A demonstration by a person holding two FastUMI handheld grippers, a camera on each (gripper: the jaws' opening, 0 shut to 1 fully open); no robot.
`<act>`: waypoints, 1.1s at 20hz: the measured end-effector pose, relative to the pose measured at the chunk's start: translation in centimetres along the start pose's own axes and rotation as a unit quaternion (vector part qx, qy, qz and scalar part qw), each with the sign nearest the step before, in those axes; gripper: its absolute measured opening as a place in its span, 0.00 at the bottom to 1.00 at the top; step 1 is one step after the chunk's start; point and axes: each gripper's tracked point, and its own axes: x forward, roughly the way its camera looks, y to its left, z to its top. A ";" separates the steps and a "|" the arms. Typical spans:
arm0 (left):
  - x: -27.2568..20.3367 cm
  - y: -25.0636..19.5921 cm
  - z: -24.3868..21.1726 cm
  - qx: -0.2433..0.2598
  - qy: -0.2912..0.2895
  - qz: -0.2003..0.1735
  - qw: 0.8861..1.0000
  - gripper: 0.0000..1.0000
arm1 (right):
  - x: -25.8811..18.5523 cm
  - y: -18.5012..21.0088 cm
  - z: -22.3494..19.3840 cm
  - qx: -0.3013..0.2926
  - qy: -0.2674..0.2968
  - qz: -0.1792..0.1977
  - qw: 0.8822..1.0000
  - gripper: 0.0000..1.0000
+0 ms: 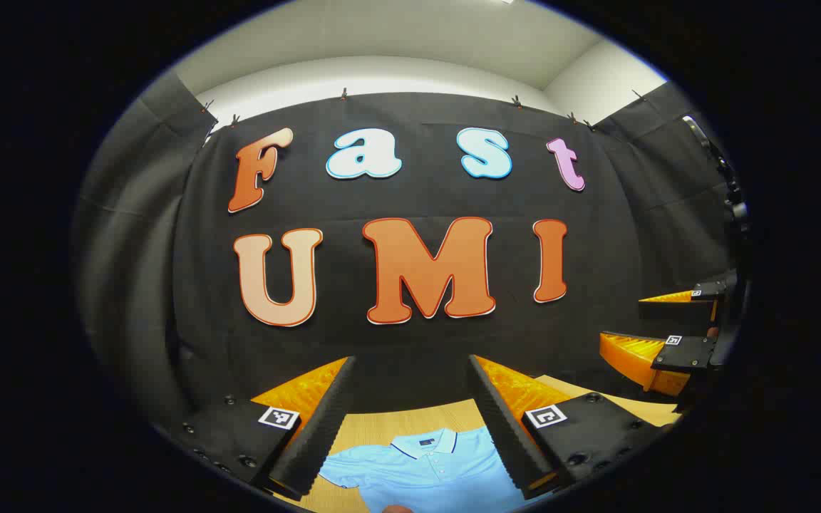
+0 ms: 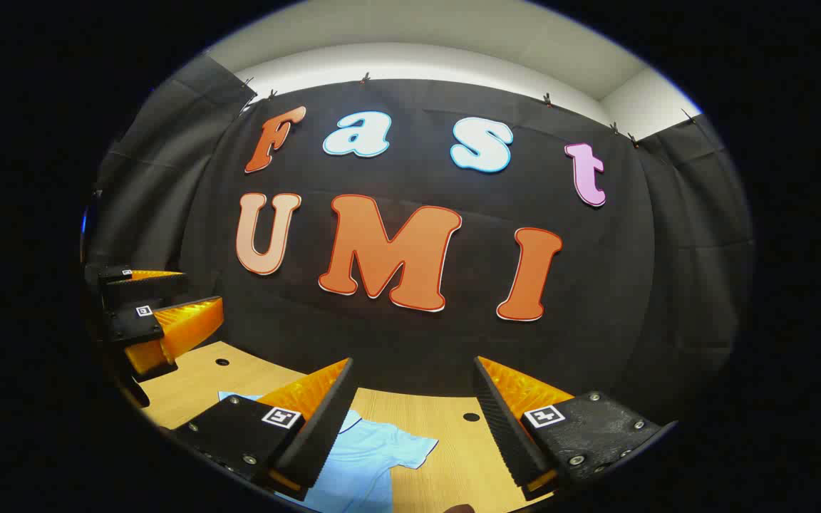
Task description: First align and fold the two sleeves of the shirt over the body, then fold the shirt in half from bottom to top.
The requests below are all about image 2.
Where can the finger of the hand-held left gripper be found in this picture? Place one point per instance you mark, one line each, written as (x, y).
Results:
(132, 326)
(143, 288)

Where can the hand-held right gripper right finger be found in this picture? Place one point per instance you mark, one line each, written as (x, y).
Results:
(507, 434)

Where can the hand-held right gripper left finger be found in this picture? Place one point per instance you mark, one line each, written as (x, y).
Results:
(321, 434)

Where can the light blue T-shirt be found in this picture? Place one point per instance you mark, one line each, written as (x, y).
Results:
(368, 463)

